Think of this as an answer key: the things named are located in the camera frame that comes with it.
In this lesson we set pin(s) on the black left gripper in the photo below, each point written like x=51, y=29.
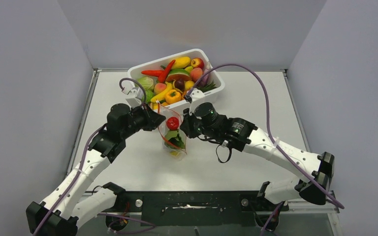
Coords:
x=152, y=119

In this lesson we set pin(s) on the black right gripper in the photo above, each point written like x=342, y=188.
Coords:
x=187, y=124

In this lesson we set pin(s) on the red tomato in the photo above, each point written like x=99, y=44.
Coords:
x=173, y=123

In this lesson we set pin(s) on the clear zip top bag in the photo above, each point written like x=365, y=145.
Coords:
x=163, y=110

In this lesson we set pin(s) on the green leaf vegetable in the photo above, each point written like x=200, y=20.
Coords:
x=174, y=140

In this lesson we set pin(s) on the yellow green starfruit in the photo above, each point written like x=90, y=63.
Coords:
x=175, y=154

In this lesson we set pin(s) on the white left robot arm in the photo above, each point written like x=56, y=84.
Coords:
x=62, y=212

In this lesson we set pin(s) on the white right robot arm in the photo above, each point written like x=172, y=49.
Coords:
x=312, y=172

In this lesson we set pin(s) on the green custard apple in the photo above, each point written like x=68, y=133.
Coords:
x=149, y=95

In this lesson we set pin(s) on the yellow bell pepper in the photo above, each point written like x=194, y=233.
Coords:
x=173, y=96

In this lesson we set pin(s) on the yellow banana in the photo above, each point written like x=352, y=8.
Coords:
x=161, y=89

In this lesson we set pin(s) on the green cabbage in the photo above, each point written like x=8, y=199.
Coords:
x=146, y=82

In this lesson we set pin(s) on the dark purple passionfruit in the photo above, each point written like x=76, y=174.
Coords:
x=179, y=85

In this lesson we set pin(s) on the red chili pepper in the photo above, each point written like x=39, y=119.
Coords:
x=155, y=73
x=163, y=75

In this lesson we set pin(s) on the pink peach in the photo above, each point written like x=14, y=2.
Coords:
x=196, y=73

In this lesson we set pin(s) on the watermelon slice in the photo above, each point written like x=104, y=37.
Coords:
x=177, y=74

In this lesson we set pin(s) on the red apple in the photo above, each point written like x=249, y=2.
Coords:
x=197, y=63

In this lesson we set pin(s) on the yellow mango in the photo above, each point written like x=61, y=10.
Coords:
x=181, y=63

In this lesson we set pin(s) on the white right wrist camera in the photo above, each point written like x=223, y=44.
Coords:
x=195, y=98

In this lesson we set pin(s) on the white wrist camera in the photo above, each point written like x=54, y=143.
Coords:
x=134, y=96
x=195, y=98

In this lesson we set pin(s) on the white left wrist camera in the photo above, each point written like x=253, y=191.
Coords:
x=134, y=96

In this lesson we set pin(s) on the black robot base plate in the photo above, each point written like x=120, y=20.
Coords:
x=191, y=208

